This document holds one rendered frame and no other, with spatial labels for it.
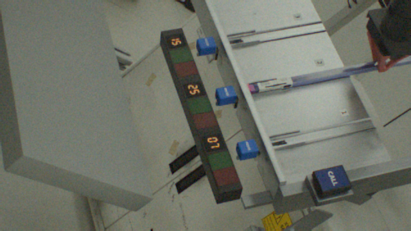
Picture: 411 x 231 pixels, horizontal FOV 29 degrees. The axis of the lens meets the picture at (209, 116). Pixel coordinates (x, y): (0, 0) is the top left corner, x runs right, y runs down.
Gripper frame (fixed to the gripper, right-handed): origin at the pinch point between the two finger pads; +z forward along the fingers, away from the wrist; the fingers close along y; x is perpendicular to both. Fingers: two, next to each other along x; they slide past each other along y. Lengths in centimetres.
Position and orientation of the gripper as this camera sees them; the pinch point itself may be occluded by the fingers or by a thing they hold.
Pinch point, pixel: (381, 64)
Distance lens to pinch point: 141.7
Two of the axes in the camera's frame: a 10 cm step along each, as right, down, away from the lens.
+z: -1.2, 5.9, 8.0
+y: -3.0, -7.9, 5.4
